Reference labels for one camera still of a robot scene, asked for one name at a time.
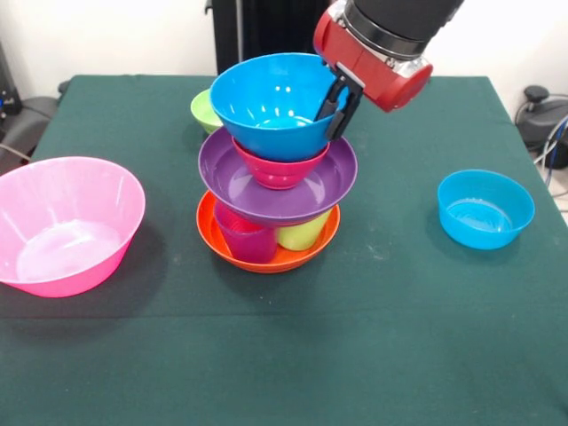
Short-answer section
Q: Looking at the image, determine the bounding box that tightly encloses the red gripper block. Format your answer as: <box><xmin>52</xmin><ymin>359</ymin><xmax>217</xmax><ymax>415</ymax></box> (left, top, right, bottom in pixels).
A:
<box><xmin>312</xmin><ymin>11</ymin><xmax>434</xmax><ymax>142</ymax></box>

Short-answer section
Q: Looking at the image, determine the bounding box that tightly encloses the large blue bowl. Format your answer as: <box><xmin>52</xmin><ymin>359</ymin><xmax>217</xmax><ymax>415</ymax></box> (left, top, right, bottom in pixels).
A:
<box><xmin>209</xmin><ymin>51</ymin><xmax>343</xmax><ymax>163</ymax></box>

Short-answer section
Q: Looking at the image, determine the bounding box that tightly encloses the small magenta bowl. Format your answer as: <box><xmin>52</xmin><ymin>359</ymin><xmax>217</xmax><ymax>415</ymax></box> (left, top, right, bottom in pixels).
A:
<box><xmin>231</xmin><ymin>137</ymin><xmax>332</xmax><ymax>191</ymax></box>

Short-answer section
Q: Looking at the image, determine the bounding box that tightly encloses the green cup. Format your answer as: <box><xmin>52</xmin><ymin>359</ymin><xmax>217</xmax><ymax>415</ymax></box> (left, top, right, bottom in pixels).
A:
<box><xmin>277</xmin><ymin>208</ymin><xmax>335</xmax><ymax>251</ymax></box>

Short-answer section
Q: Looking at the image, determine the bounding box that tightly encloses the purple bowl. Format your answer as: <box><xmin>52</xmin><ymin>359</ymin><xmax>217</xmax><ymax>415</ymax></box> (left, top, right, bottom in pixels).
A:
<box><xmin>197</xmin><ymin>126</ymin><xmax>359</xmax><ymax>225</ymax></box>

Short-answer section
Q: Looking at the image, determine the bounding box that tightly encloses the orange bowl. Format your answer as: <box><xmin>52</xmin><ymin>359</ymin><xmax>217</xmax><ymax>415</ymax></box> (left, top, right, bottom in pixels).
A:
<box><xmin>196</xmin><ymin>191</ymin><xmax>342</xmax><ymax>274</ymax></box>

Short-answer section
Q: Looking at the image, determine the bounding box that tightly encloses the purple cup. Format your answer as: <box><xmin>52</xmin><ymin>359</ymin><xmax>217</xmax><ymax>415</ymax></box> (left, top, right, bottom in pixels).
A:
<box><xmin>213</xmin><ymin>201</ymin><xmax>277</xmax><ymax>264</ymax></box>

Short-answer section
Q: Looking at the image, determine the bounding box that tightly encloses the small blue bowl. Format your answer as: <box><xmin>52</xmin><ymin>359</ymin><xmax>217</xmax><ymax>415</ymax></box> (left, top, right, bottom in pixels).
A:
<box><xmin>437</xmin><ymin>169</ymin><xmax>536</xmax><ymax>250</ymax></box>

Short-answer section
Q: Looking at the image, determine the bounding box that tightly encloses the green bowl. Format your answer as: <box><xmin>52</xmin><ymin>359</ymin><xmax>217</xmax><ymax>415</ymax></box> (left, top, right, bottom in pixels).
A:
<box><xmin>190</xmin><ymin>88</ymin><xmax>224</xmax><ymax>134</ymax></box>

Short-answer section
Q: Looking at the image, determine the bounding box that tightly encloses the dark green table cloth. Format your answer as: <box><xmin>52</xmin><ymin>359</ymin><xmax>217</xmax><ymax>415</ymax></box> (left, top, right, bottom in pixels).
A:
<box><xmin>0</xmin><ymin>74</ymin><xmax>568</xmax><ymax>426</ymax></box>

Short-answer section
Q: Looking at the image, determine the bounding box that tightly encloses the large pink bowl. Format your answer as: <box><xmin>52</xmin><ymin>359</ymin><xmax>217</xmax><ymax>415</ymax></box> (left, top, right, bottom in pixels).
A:
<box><xmin>0</xmin><ymin>155</ymin><xmax>146</xmax><ymax>298</ymax></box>

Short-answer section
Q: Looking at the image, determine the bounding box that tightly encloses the black stand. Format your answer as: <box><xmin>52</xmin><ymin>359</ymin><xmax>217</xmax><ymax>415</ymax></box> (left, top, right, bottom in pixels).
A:
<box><xmin>0</xmin><ymin>39</ymin><xmax>23</xmax><ymax>134</ymax></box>

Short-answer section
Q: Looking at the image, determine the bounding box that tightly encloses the tangle of cables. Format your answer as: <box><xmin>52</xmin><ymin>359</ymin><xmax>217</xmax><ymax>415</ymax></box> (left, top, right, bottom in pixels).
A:
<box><xmin>532</xmin><ymin>113</ymin><xmax>568</xmax><ymax>196</ymax></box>

